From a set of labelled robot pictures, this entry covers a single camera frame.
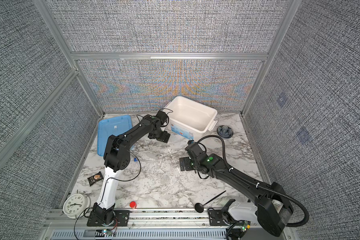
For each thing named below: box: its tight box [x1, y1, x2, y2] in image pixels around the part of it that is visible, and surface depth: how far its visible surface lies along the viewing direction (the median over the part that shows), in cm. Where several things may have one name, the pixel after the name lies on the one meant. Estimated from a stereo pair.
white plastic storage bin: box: [164, 95, 218, 141], surface depth 106 cm
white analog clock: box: [62, 193, 91, 219], surface depth 75 cm
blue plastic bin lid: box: [97, 114, 133, 157], surface depth 114 cm
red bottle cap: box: [129, 201, 137, 209], surface depth 78 cm
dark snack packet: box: [87, 171, 104, 187], surface depth 87 cm
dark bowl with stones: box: [216, 125, 234, 139], surface depth 106 cm
